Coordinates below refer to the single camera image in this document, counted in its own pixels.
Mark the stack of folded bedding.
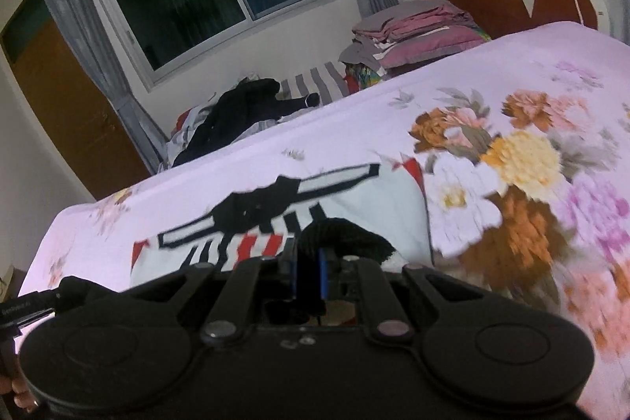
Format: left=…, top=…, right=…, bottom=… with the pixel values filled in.
left=339, top=0, right=493, bottom=81

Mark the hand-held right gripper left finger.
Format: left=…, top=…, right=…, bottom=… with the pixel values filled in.
left=130, top=237, right=302, bottom=346

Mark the white and red clothes pile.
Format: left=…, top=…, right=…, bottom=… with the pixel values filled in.
left=157, top=105, right=223, bottom=171

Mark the pink floral bedsheet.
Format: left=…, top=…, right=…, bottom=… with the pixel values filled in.
left=19, top=20, right=630, bottom=420

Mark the striped cartoon print sweater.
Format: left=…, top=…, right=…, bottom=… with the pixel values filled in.
left=130, top=161, right=436, bottom=294

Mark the grey striped sheet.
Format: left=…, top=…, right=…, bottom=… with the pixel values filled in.
left=278, top=61, right=353, bottom=107

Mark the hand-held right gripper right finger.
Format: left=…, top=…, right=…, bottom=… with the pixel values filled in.
left=317, top=247, right=495, bottom=346

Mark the colourful cloth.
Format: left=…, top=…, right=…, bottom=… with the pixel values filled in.
left=343, top=61, right=395, bottom=94

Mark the brown wooden door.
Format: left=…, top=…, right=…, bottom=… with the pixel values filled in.
left=0, top=0, right=151, bottom=202

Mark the person's left hand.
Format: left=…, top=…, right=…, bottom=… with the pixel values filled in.
left=0, top=373, right=39, bottom=414

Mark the black garment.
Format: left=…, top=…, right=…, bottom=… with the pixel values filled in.
left=172, top=78, right=322, bottom=166

